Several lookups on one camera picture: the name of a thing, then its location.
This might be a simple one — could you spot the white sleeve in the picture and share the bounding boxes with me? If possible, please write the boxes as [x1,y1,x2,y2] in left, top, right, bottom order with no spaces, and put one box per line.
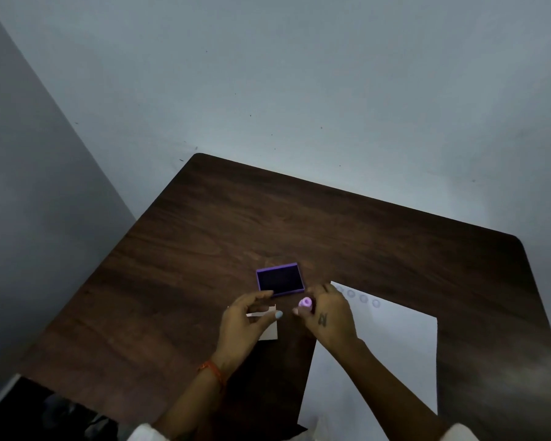
[127,424,171,441]
[440,422,482,441]

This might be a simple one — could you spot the person's right forearm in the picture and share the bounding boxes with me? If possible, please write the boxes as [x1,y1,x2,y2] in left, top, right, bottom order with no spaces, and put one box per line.
[337,339,453,441]

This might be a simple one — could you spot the person's left forearm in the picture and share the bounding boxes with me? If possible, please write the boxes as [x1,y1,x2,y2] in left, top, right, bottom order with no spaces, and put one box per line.
[154,360,228,441]

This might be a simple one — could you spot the white left sleeve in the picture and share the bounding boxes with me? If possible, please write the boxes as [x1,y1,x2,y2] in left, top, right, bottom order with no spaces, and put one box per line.
[127,424,171,441]

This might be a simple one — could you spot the person's right hand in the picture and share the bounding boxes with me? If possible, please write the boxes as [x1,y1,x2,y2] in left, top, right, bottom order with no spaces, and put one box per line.
[292,284,359,348]

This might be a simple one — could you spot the purple ink pad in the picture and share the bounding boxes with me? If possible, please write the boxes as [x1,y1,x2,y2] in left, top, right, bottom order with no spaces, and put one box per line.
[256,262,306,298]

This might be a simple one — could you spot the white right sleeve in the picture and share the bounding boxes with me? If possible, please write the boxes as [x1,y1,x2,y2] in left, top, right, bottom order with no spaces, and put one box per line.
[440,422,482,441]

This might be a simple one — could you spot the white paper sheet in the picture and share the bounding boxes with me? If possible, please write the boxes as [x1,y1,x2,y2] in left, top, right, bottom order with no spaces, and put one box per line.
[298,281,439,441]

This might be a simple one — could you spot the small white card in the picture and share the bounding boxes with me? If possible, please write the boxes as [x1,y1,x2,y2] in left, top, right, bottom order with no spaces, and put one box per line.
[246,305,279,341]

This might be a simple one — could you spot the person's left hand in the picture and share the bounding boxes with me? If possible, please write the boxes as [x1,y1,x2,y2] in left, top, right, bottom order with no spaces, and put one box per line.
[212,290,284,371]

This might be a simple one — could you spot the orange thread wristband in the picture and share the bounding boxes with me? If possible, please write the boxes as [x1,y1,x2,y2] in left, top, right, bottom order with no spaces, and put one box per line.
[197,359,226,387]

